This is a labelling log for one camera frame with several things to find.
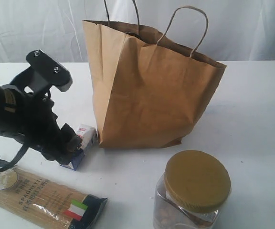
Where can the small white blue milk carton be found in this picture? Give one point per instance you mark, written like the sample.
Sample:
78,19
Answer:
89,137

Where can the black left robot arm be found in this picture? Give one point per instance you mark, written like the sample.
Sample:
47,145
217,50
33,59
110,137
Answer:
28,118

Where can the brown paper bag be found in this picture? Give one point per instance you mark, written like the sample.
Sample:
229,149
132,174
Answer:
148,91

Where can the spaghetti packet with Italian flag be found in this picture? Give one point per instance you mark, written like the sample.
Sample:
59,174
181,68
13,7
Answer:
47,204

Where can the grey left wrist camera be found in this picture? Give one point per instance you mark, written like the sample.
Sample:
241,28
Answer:
43,73

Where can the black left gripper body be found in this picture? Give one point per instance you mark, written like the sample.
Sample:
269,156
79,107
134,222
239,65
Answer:
28,117

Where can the clear jar with yellow lid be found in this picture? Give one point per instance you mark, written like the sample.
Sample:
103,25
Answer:
192,192

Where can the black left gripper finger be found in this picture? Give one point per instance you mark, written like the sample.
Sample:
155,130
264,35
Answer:
70,139
56,152

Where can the white backdrop curtain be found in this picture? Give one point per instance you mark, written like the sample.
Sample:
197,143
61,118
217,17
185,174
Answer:
239,30

